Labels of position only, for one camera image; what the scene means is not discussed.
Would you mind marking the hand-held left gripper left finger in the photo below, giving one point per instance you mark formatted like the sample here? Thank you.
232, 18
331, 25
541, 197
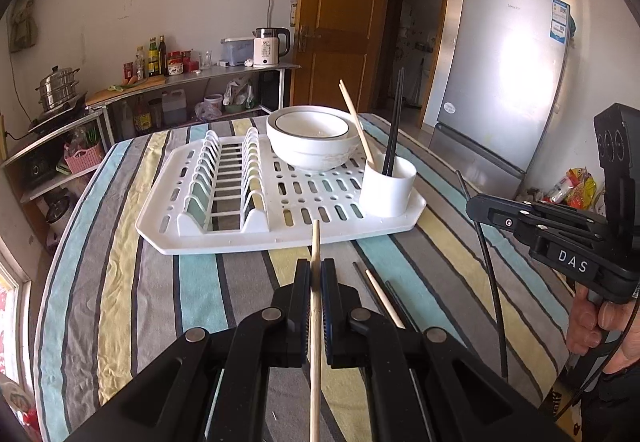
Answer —
302, 312

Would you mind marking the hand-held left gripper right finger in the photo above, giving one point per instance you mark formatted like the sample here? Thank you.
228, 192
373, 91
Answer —
329, 317

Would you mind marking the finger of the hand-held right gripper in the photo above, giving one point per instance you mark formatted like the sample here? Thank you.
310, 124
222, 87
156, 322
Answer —
550, 214
495, 218

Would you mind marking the light wooden chopstick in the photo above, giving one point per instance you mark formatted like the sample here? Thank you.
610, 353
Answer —
385, 299
315, 247
356, 120

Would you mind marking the white cup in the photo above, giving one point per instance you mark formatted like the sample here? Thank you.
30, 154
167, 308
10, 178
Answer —
387, 194

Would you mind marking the person's right forearm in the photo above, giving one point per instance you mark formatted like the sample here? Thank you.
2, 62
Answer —
620, 402

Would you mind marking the person's right hand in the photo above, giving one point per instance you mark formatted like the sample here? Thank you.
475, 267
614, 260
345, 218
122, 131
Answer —
587, 327

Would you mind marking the crumpled printed plastic bag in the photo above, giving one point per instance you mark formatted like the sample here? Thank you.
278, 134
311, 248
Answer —
575, 187

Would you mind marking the white plastic dish rack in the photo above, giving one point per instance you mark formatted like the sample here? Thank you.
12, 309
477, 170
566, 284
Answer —
250, 244

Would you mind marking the silver refrigerator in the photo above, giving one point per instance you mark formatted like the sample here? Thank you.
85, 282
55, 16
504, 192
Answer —
500, 72

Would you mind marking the white patterned bowl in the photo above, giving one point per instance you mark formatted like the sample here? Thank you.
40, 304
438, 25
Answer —
315, 162

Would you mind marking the striped tablecloth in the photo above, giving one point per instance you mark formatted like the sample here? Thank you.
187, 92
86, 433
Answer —
150, 297

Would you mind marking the white bowl dark rim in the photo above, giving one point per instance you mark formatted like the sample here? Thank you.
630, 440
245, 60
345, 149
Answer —
312, 127

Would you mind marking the white plastic tub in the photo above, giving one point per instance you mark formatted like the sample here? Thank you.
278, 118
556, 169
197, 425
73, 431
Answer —
213, 105

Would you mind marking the clear plastic bag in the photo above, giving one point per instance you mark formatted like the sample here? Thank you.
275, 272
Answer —
240, 95

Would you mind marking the amber oil bottle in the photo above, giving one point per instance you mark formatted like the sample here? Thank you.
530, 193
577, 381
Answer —
142, 117

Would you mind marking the metal kitchen counter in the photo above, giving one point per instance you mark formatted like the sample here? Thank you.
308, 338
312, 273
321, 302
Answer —
225, 71

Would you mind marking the white electric kettle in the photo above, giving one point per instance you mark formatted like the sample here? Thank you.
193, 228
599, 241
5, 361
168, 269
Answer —
265, 50

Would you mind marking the pink plastic basket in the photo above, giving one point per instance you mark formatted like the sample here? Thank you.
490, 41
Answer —
82, 161

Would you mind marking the clear plastic container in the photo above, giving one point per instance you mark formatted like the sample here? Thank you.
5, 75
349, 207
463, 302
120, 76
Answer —
237, 52

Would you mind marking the clear drinking glass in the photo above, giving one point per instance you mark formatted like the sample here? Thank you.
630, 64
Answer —
206, 61

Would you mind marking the wooden cutting board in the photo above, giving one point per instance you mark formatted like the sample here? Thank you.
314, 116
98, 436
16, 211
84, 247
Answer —
130, 92

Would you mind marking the row of condiment bottles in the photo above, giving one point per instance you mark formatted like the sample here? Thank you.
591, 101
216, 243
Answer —
152, 57

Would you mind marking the low kitchen stand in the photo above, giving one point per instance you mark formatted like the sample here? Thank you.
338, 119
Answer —
60, 135

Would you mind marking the black kitchen appliance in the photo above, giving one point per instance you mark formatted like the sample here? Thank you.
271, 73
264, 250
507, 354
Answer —
37, 170

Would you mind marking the black induction cooker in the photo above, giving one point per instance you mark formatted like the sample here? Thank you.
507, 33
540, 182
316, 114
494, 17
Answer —
50, 122

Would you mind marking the steel steamer pot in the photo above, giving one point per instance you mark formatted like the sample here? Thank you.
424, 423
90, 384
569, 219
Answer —
57, 90

